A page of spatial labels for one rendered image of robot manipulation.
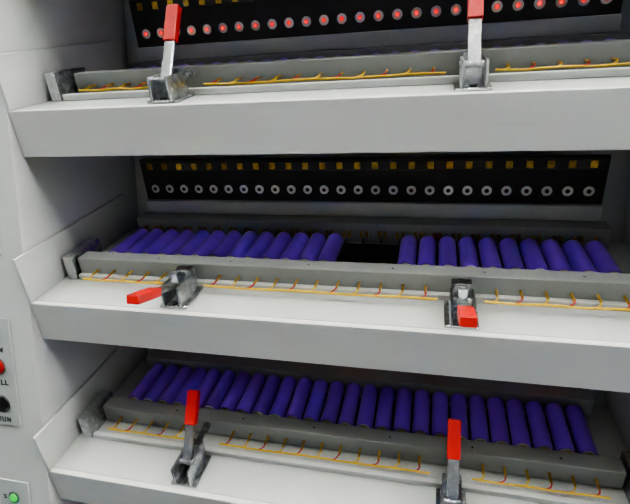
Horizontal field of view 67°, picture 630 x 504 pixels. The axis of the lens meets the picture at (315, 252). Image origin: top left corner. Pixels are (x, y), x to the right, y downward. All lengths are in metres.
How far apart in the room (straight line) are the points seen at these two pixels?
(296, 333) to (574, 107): 0.28
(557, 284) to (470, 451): 0.19
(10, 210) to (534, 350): 0.50
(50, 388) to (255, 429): 0.23
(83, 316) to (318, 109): 0.31
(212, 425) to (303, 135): 0.34
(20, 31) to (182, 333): 0.34
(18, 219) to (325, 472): 0.40
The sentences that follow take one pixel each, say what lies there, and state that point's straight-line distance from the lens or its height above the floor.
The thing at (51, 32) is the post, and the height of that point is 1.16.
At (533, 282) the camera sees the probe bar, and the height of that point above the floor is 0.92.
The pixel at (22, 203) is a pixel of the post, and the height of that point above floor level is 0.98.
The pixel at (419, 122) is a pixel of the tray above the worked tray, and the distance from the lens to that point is 0.40.
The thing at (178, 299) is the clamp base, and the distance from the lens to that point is 0.48.
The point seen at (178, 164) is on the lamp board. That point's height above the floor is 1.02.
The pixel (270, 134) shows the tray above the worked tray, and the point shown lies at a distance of 0.42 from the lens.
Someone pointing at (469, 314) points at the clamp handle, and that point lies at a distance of 0.36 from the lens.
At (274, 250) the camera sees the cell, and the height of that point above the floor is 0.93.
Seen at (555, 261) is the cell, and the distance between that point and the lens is 0.51.
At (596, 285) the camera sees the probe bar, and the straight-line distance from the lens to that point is 0.47.
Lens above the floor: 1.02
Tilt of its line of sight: 10 degrees down
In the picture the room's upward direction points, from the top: straight up
